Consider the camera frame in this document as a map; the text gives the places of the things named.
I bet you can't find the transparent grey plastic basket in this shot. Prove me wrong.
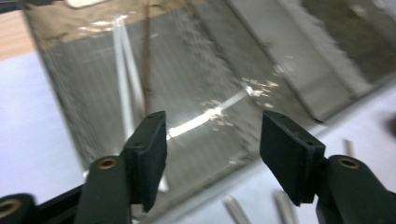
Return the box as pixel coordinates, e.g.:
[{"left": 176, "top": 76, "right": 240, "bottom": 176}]
[
  {"left": 225, "top": 0, "right": 396, "bottom": 123},
  {"left": 22, "top": 0, "right": 326, "bottom": 224}
]

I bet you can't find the silver table knife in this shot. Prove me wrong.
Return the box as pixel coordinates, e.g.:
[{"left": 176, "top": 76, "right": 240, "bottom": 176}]
[{"left": 273, "top": 189, "right": 297, "bottom": 224}]

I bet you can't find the silver fork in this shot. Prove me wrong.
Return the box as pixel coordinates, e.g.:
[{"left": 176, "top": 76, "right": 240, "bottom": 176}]
[{"left": 223, "top": 194, "right": 251, "bottom": 224}]

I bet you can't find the white table cover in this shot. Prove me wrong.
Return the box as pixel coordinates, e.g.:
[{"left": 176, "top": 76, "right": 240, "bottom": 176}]
[{"left": 0, "top": 50, "right": 396, "bottom": 224}]

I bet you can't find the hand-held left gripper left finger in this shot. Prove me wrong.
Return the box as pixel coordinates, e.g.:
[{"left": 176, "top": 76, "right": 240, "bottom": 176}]
[{"left": 74, "top": 110, "right": 168, "bottom": 224}]

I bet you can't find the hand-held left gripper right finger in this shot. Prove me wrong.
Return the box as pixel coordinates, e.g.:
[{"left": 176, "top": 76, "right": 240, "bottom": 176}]
[{"left": 260, "top": 110, "right": 396, "bottom": 224}]

